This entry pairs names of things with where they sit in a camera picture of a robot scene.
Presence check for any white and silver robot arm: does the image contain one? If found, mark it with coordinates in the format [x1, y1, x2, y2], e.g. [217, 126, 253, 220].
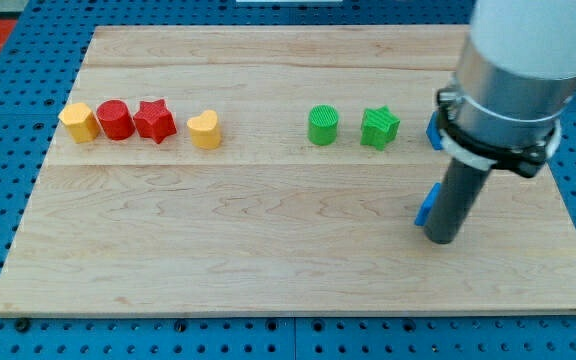
[437, 0, 576, 178]

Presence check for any blue triangle block lower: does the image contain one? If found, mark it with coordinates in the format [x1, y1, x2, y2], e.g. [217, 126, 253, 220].
[414, 183, 441, 226]

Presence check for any green cylinder block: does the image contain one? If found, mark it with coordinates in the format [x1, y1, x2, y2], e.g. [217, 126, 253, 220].
[307, 104, 339, 146]

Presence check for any wooden board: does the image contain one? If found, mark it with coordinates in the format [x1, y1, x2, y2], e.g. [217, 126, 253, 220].
[0, 25, 576, 318]

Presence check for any yellow heart block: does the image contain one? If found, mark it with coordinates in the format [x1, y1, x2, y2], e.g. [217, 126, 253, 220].
[186, 109, 222, 150]

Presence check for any green star block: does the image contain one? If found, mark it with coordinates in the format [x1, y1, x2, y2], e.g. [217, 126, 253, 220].
[360, 106, 400, 151]

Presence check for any red star block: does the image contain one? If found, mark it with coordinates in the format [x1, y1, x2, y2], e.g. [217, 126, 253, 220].
[133, 99, 177, 144]

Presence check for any blue block upper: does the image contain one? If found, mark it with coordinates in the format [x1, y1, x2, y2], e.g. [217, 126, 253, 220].
[425, 111, 443, 151]

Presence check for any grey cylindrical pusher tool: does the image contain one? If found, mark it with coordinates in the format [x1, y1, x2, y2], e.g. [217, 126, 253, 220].
[424, 159, 490, 244]

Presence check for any red cylinder block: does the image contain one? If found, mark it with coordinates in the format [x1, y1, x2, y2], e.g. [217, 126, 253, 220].
[97, 99, 135, 140]

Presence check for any yellow hexagon block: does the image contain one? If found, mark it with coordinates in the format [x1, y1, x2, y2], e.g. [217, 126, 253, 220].
[58, 102, 100, 143]

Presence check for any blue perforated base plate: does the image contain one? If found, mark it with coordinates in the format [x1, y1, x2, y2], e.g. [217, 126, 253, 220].
[0, 0, 576, 359]

